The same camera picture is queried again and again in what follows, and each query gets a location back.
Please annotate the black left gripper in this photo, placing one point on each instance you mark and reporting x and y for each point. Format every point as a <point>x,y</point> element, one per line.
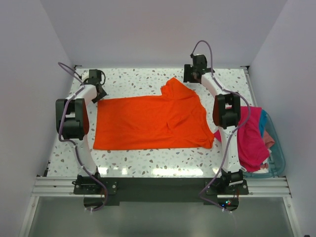
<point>99,97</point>

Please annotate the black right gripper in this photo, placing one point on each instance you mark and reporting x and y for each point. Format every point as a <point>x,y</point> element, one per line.
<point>187,76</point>

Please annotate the orange t shirt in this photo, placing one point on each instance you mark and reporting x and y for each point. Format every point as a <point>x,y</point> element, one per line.
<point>174,119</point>

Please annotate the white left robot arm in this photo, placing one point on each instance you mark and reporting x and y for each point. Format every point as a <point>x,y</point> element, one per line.
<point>72,122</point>

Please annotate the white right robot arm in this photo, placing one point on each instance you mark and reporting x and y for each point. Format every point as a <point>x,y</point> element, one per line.
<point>226,116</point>

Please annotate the blue t shirt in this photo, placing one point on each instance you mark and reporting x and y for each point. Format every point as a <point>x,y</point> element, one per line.
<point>262,122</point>

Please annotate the pink t shirt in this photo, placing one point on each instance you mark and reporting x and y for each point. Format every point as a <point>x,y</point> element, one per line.
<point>246,148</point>

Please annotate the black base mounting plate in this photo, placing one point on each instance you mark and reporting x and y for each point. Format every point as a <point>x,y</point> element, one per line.
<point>104,199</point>

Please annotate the salmon t shirt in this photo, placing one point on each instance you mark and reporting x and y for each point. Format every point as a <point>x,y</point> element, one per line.
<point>268,140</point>

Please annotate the clear blue plastic bin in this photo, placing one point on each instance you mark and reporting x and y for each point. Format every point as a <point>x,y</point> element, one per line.
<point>276,158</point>

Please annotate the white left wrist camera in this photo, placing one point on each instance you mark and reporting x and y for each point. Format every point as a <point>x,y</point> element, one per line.
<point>84,75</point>

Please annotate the aluminium frame rail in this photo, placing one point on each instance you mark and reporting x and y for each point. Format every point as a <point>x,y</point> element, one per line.
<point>69,186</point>

